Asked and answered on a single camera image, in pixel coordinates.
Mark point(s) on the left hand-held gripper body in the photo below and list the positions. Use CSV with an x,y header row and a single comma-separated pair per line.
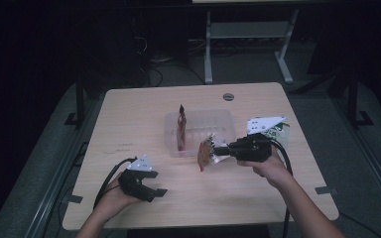
x,y
135,185

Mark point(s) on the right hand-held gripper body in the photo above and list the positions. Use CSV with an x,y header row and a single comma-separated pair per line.
x,y
253,148

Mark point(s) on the clear plastic container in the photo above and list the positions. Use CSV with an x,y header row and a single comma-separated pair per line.
x,y
211,120

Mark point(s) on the brown food piece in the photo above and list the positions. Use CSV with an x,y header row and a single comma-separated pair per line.
x,y
182,129

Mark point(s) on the person's left hand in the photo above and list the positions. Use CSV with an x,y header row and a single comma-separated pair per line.
x,y
115,200

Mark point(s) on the person's right hand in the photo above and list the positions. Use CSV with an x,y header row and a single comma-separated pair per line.
x,y
271,168

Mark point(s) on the green and white packet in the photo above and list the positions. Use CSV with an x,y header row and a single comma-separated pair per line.
x,y
282,134

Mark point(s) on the grey tape piece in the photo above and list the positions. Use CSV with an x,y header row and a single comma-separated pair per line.
x,y
72,199
325,190

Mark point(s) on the black metal stand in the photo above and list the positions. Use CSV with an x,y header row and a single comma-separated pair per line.
x,y
354,99
79,105

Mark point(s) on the white metal desk frame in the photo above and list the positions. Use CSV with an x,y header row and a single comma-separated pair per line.
x,y
244,29

